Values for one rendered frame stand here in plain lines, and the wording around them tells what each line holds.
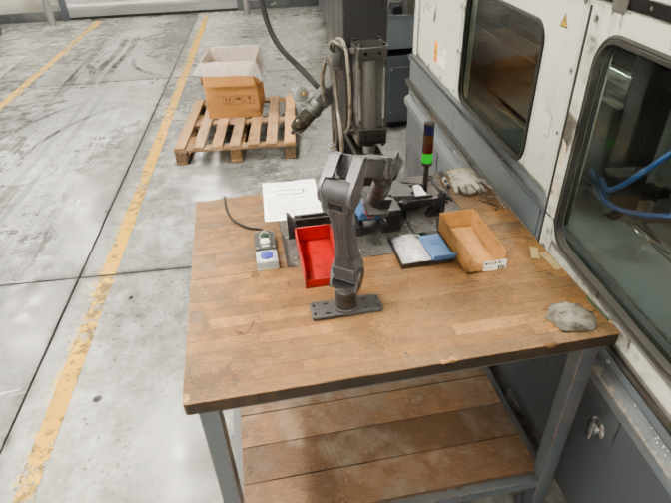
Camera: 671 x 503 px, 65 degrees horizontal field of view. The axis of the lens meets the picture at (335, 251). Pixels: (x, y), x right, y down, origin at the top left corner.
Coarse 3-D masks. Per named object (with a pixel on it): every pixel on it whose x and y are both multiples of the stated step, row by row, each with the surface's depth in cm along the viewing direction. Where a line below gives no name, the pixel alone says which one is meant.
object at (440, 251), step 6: (438, 234) 173; (420, 240) 171; (426, 240) 171; (432, 240) 171; (438, 240) 170; (426, 246) 168; (432, 246) 168; (438, 246) 168; (444, 246) 168; (432, 252) 165; (438, 252) 165; (444, 252) 164; (450, 252) 164; (456, 252) 160; (432, 258) 162; (438, 258) 161; (444, 258) 162; (450, 258) 162
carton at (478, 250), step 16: (448, 224) 170; (464, 224) 179; (480, 224) 172; (448, 240) 170; (464, 240) 173; (480, 240) 173; (496, 240) 162; (464, 256) 158; (480, 256) 165; (496, 256) 163
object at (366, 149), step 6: (348, 138) 176; (348, 144) 177; (354, 144) 172; (372, 144) 162; (354, 150) 168; (360, 150) 168; (366, 150) 164; (372, 150) 165; (378, 150) 167; (366, 180) 166
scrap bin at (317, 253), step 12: (300, 228) 172; (312, 228) 173; (324, 228) 174; (300, 240) 175; (312, 240) 176; (324, 240) 176; (300, 252) 161; (312, 252) 170; (324, 252) 170; (312, 264) 165; (324, 264) 165; (312, 276) 160; (324, 276) 160
